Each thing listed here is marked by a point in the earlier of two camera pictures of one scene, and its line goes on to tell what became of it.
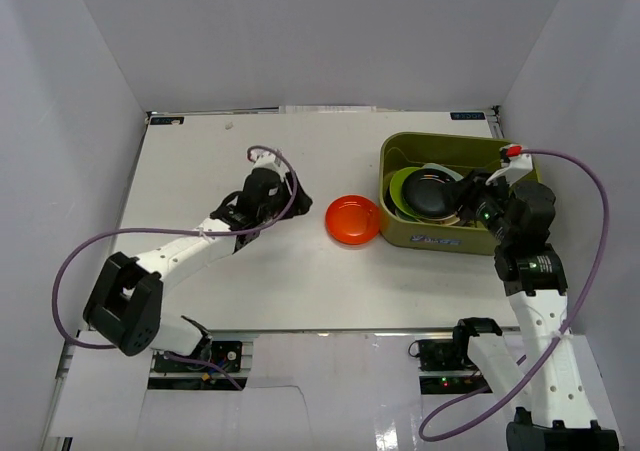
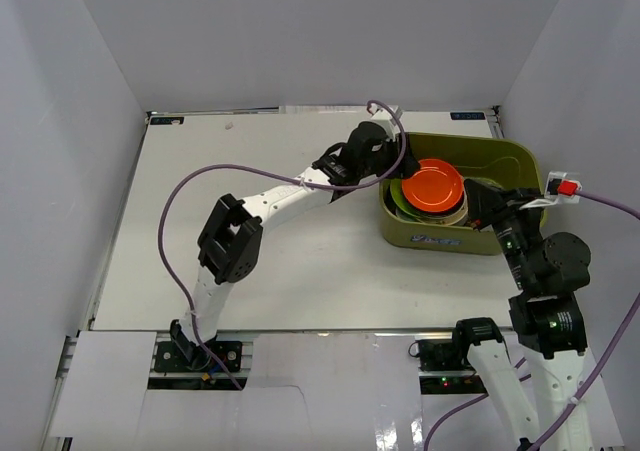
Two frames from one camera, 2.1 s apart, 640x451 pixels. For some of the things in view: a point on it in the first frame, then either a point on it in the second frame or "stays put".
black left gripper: (298, 199) → (398, 156)
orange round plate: (352, 220) → (436, 187)
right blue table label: (467, 116) stays put
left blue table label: (174, 120) stays put
